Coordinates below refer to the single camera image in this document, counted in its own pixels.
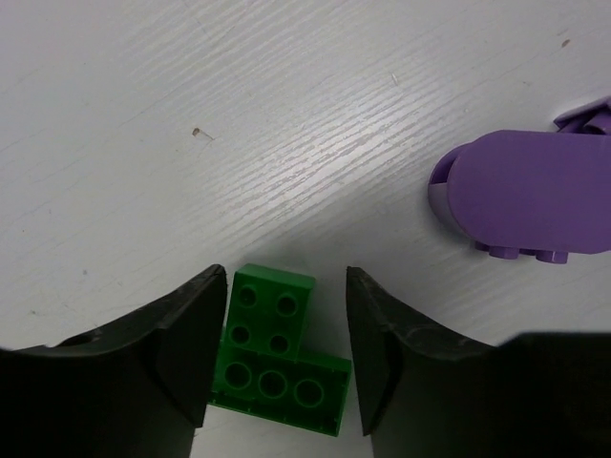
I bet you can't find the green square brick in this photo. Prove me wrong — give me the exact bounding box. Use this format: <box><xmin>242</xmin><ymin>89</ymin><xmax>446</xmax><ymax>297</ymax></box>
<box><xmin>224</xmin><ymin>263</ymin><xmax>316</xmax><ymax>360</ymax></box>

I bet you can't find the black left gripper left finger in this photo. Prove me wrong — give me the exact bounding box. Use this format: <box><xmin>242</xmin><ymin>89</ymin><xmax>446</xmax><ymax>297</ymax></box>
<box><xmin>1</xmin><ymin>264</ymin><xmax>227</xmax><ymax>457</ymax></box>

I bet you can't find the purple rounded lego stack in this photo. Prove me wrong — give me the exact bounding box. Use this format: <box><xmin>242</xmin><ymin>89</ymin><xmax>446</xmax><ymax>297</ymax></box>
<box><xmin>428</xmin><ymin>97</ymin><xmax>610</xmax><ymax>264</ymax></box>

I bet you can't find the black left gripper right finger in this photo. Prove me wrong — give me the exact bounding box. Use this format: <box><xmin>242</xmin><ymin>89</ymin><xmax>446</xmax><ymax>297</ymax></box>
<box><xmin>346</xmin><ymin>267</ymin><xmax>610</xmax><ymax>457</ymax></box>

